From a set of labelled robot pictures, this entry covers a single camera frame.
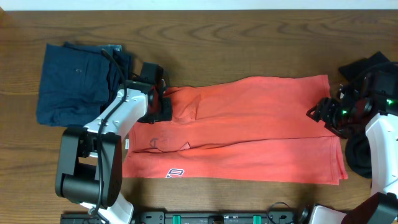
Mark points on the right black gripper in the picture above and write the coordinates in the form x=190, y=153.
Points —
x=324, y=113

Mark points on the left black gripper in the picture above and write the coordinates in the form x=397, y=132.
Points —
x=165, y=109

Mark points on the red t-shirt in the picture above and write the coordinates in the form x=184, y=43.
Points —
x=256, y=129

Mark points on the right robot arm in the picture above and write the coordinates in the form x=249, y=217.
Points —
x=378, y=118

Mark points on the black garment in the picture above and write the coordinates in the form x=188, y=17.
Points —
x=357, y=151

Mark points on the folded navy blue pants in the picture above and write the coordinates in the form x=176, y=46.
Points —
x=78, y=82

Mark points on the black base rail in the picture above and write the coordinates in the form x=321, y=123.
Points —
x=186, y=217

